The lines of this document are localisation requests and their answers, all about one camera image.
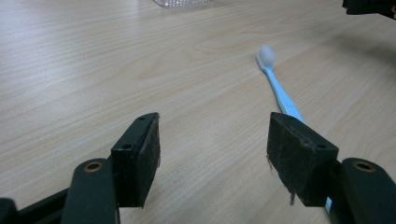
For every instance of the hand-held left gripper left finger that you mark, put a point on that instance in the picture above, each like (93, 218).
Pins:
(137, 161)

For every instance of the light blue toothbrush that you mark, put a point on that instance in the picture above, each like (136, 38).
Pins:
(280, 91)

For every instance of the clear ribbed plastic container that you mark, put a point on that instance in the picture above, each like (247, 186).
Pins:
(182, 2)

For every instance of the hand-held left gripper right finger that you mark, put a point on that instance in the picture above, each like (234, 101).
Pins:
(295, 158)

